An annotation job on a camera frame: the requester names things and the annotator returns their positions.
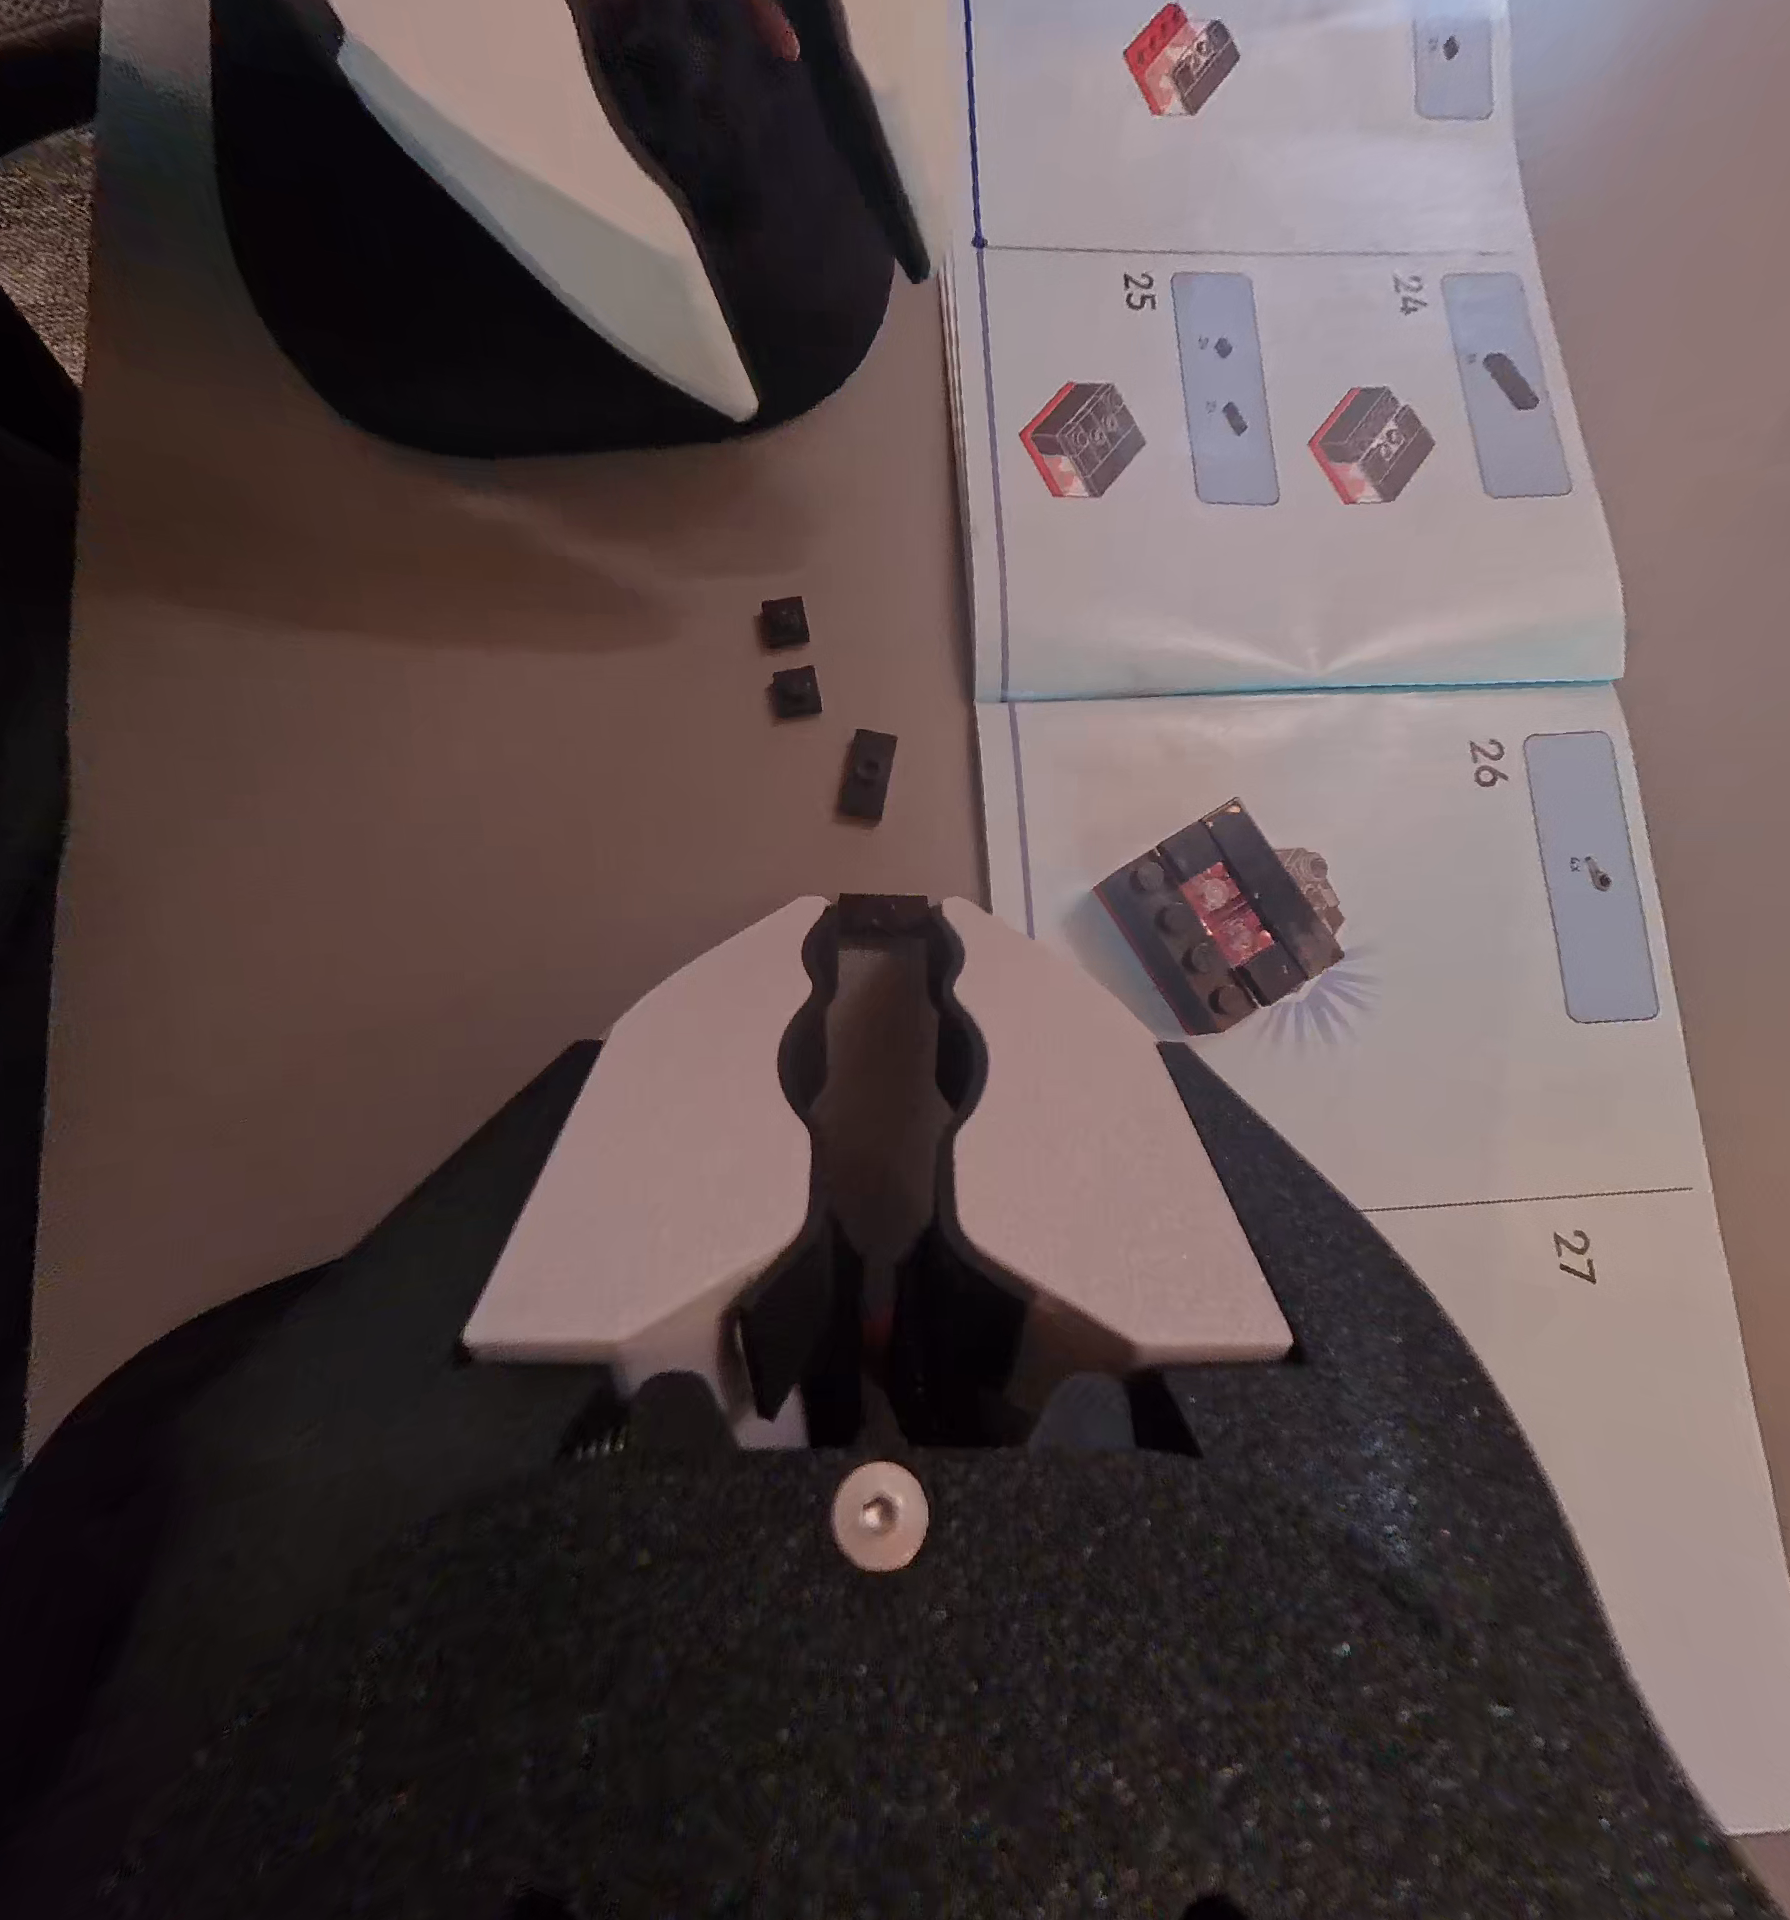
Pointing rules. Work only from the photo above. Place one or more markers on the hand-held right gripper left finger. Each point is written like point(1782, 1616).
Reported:
point(655, 1185)

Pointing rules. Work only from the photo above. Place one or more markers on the black cushioned pad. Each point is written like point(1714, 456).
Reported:
point(386, 346)

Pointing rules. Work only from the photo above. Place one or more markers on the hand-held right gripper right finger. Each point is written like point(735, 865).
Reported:
point(1106, 1185)

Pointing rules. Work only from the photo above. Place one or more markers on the black red brick assembly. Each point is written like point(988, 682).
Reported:
point(1211, 917)

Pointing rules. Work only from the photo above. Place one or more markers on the tiny black square plate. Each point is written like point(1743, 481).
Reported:
point(794, 693)
point(782, 623)

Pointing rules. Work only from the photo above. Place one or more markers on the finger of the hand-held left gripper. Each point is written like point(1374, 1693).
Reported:
point(535, 165)
point(873, 152)

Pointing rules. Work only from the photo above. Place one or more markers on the black oblong stud plate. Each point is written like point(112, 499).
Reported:
point(868, 777)

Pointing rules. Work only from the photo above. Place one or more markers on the open instruction booklet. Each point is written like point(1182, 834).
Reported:
point(1286, 601)

